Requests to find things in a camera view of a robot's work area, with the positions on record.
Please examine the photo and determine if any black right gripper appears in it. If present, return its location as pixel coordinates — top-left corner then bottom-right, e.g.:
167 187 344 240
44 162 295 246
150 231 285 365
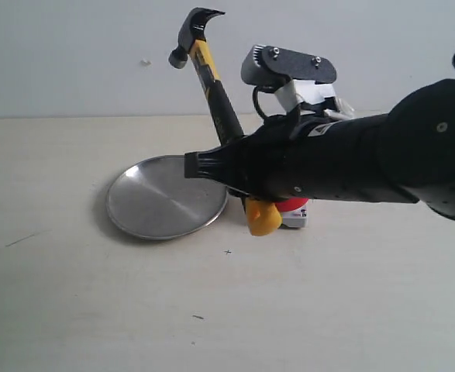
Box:
184 114 390 203

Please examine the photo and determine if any black and yellow claw hammer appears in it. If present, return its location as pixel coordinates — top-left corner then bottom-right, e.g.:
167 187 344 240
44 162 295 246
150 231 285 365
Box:
168 7 282 236

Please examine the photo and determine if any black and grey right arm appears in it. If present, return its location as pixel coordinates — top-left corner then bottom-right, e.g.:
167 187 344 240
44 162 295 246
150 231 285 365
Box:
184 79 455 221

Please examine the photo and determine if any red dome push button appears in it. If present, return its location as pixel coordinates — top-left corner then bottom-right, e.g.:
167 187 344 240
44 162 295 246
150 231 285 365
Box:
276 198 309 229

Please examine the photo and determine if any round stainless steel plate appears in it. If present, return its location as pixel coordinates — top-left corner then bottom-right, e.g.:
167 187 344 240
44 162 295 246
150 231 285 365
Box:
105 155 228 240

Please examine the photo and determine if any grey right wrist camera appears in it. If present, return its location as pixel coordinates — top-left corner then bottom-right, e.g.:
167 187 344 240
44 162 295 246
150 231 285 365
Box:
240 44 337 112

